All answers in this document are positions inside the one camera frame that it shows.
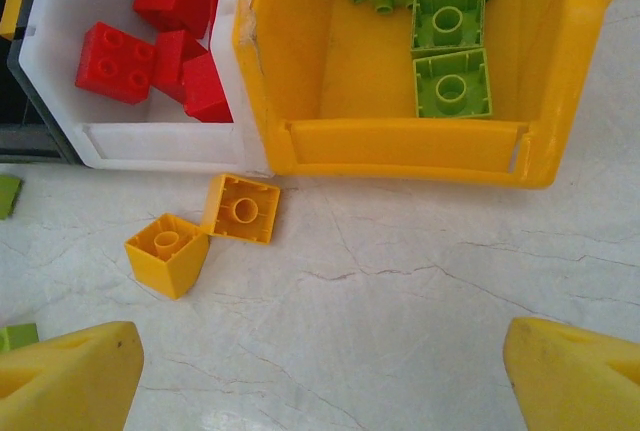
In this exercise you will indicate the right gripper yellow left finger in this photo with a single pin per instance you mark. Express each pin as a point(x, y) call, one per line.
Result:
point(65, 386)

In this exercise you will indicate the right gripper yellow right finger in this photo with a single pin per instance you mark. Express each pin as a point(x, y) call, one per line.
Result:
point(575, 391)

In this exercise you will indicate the yellow lego brick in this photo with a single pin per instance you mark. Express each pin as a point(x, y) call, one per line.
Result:
point(242, 208)
point(12, 8)
point(167, 256)

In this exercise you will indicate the white plastic bin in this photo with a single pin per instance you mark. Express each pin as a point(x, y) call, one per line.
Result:
point(165, 146)

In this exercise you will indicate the black plastic bin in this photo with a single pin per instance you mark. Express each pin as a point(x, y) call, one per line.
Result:
point(30, 116)

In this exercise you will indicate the yellow plastic bin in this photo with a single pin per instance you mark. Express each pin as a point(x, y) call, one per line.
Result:
point(400, 146)

